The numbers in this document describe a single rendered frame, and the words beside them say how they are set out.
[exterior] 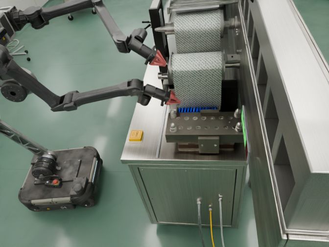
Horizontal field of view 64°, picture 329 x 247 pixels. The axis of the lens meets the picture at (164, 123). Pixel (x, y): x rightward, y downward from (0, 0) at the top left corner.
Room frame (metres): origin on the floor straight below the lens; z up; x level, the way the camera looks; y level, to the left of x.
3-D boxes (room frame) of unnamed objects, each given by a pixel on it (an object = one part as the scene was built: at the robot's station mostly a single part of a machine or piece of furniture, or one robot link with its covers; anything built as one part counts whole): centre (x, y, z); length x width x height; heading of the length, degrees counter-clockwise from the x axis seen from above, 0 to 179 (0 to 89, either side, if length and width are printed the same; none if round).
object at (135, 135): (1.03, 0.17, 0.91); 0.07 x 0.07 x 0.02; 75
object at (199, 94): (1.04, -0.20, 1.11); 0.23 x 0.01 x 0.18; 75
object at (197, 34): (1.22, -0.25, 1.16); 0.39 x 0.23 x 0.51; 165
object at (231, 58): (1.05, -0.38, 1.28); 0.06 x 0.05 x 0.02; 75
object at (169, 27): (1.38, -0.14, 1.33); 0.06 x 0.06 x 0.06; 75
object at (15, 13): (1.65, 0.71, 1.45); 0.09 x 0.08 x 0.12; 173
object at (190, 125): (0.91, -0.20, 1.00); 0.40 x 0.16 x 0.06; 75
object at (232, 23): (1.30, -0.44, 1.33); 0.07 x 0.07 x 0.07; 75
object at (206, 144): (0.82, -0.20, 0.96); 0.10 x 0.03 x 0.11; 75
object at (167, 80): (1.17, -0.06, 1.05); 0.06 x 0.05 x 0.31; 75
